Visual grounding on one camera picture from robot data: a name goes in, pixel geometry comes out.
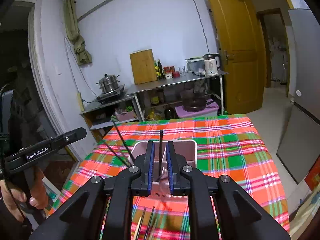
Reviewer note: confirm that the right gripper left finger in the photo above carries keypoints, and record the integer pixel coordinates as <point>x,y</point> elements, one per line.
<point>102,208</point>

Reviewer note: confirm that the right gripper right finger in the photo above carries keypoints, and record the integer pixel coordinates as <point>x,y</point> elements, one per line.
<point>219,208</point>

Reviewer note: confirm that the light wooden chopstick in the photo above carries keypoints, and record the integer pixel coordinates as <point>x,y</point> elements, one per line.
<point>135,237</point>

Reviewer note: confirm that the black chopstick patterned end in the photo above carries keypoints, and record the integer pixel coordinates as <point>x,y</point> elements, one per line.
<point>121,157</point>

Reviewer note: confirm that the black chopstick silver end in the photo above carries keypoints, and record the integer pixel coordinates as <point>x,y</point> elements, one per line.
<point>163,166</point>

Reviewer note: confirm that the person's left hand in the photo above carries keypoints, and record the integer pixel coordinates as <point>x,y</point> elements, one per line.
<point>39,198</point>

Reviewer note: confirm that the pink plastic utensil holder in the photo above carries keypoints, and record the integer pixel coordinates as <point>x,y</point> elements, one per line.
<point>160,189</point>

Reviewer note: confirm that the plaid tablecloth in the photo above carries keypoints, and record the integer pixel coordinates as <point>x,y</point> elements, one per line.
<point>227,144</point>

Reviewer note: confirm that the beige power strip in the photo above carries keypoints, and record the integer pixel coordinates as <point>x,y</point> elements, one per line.
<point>80,102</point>

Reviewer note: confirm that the silver refrigerator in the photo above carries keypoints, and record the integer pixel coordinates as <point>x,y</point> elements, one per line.
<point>299,147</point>

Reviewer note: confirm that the low steel side shelf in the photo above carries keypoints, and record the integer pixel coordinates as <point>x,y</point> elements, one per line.
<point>99,117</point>

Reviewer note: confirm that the black induction cooker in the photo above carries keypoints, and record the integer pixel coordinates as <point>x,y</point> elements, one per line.
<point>112,96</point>

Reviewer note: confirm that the purple storage box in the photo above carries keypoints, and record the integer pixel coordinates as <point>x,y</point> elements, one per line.
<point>211,109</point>

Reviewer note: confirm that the stainless steel steamer pot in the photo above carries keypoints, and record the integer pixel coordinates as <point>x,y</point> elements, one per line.
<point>108,83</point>

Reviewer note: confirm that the black frying pan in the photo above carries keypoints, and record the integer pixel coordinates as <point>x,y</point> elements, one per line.
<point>196,104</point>

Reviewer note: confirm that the green hanging curtain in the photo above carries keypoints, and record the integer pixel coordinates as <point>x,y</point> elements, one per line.
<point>83,57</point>

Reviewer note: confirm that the wooden cutting board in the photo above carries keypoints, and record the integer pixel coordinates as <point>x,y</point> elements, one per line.
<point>143,67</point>

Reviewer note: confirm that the dark oil bottle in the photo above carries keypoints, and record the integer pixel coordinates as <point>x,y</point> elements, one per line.
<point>160,68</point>

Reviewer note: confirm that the red lidded jar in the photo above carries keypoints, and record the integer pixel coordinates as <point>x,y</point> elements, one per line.
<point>168,72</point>

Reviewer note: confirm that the white electric kettle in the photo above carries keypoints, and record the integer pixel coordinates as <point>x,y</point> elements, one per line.
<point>212,63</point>

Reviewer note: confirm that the grey rice cooker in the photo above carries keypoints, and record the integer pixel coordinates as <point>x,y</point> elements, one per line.
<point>195,64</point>

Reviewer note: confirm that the yellow wooden door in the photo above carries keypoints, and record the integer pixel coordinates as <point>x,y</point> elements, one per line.
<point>242,54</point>

